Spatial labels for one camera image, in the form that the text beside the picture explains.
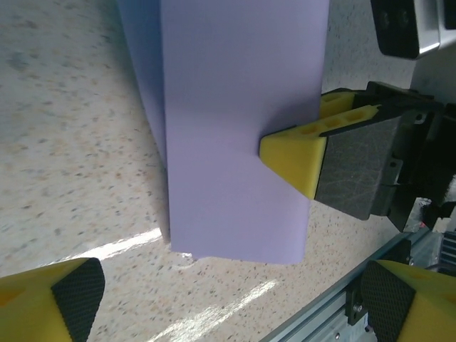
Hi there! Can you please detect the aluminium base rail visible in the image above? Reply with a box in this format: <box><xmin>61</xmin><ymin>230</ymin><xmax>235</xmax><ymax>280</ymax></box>
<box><xmin>263</xmin><ymin>227</ymin><xmax>456</xmax><ymax>342</ymax></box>

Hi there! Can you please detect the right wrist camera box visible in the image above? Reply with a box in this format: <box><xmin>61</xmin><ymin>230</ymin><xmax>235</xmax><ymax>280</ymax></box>
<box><xmin>370</xmin><ymin>0</ymin><xmax>456</xmax><ymax>61</ymax></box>

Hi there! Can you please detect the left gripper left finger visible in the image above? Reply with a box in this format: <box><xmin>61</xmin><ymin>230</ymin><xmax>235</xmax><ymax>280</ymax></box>
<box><xmin>0</xmin><ymin>257</ymin><xmax>107</xmax><ymax>342</ymax></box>

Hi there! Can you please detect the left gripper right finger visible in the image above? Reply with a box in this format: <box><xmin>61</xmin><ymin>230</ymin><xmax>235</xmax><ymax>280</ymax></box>
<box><xmin>359</xmin><ymin>259</ymin><xmax>456</xmax><ymax>342</ymax></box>

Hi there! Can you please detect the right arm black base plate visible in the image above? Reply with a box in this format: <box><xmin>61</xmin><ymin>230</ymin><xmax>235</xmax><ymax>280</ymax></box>
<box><xmin>344</xmin><ymin>281</ymin><xmax>371</xmax><ymax>327</ymax></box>

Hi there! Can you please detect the purple paper sheet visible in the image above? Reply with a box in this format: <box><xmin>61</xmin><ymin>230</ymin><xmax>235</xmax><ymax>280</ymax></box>
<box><xmin>117</xmin><ymin>0</ymin><xmax>329</xmax><ymax>266</ymax></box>

